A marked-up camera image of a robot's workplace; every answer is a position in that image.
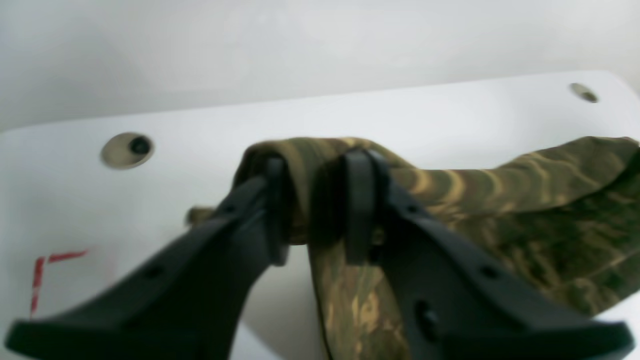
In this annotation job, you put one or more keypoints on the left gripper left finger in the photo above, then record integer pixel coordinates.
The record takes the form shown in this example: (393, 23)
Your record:
(185, 302)

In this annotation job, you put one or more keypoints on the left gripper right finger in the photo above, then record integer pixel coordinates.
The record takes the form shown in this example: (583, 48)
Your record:
(456, 302)

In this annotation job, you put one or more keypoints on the camouflage t-shirt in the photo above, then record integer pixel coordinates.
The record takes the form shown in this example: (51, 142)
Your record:
(564, 220)

